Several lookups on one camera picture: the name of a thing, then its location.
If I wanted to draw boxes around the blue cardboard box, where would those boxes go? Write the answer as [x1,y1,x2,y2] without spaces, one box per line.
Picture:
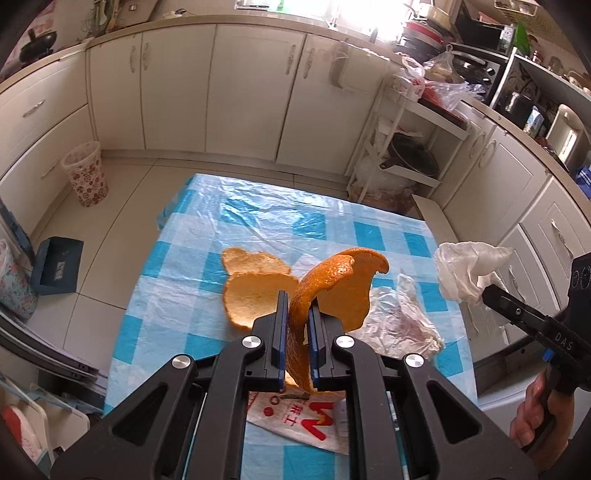
[31,236,84,295]

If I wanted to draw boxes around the red white paper food bag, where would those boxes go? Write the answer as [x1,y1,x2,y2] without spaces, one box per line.
[247,388,349,455]

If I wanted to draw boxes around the right hand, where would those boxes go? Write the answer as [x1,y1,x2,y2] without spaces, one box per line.
[509,372,575,470]

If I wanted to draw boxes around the black frying pan with lid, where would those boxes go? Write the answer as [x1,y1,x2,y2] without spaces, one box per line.
[380,132,440,178]

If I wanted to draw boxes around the white wax paper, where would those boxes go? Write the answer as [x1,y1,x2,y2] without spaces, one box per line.
[349,273,445,360]

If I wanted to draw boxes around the floral patterned waste bin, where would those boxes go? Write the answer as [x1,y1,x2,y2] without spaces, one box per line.
[61,141,109,207]

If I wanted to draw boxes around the plastic bags on counter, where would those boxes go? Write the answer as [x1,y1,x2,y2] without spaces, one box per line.
[391,46,486,112]

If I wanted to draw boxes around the black wok on stove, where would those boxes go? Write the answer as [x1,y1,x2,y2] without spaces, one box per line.
[19,28,57,66]

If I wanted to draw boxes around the small orange peel piece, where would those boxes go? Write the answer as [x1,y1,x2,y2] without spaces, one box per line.
[221,247,291,275]

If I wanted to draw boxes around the white electric kettle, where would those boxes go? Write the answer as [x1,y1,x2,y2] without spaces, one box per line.
[546,104,589,173]

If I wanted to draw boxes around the white storage shelf rack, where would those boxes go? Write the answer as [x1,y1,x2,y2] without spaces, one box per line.
[346,75,474,214]

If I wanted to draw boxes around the white tissue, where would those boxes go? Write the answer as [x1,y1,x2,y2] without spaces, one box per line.
[434,241,514,305]

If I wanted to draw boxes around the white lower kitchen cabinets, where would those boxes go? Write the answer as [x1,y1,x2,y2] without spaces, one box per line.
[1,23,590,309]

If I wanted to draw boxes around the blue checkered plastic tablecloth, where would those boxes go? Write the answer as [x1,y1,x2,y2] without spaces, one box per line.
[103,173,478,480]

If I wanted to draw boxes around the curled orange peel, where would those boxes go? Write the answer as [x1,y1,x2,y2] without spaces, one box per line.
[287,248,390,393]

